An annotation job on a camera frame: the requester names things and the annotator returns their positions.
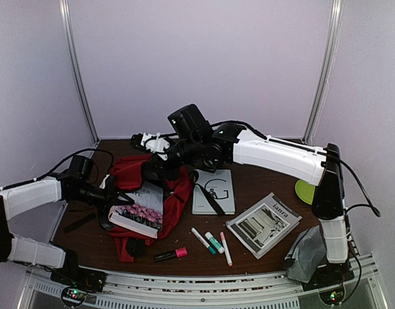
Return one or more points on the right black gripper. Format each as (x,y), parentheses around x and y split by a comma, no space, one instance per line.
(155,164)

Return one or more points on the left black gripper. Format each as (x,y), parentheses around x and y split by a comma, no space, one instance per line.
(110,197)

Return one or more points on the red backpack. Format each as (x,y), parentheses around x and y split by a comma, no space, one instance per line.
(130,176)

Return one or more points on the Designer Fate flower book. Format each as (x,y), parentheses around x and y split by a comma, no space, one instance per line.
(145,216)

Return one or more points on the grey ianra magazine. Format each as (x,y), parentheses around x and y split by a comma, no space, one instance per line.
(264,225)

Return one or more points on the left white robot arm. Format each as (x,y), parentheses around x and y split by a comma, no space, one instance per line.
(51,187)

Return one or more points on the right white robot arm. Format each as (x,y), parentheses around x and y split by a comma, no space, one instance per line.
(236,142)

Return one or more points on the white Great Gatsby book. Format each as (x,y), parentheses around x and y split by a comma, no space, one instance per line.
(218,186)

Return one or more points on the pink black highlighter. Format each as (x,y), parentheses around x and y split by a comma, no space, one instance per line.
(172,254)

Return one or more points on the white green glue stick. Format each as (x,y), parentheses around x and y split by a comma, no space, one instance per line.
(213,241)

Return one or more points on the teal white marker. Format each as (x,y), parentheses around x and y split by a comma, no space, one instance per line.
(203,241)

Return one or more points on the pink white marker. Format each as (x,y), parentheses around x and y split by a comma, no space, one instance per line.
(227,252)

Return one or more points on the green plate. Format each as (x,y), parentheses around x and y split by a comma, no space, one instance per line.
(305,191)

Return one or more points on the grey pencil pouch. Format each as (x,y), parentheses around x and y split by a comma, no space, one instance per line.
(305,255)

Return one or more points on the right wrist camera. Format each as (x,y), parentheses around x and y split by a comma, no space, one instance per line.
(150,143)

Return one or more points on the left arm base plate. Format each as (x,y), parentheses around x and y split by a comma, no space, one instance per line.
(85,279)

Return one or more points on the left aluminium corner post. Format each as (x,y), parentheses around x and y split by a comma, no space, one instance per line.
(77,75)

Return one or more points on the aluminium corner post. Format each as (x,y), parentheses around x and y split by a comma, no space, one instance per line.
(77,75)
(328,61)

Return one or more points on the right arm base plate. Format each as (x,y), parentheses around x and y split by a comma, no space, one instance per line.
(329,275)

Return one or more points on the aluminium front rail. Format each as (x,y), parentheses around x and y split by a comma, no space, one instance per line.
(271,290)

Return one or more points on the right aluminium corner post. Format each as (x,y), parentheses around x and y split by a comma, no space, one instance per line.
(328,61)

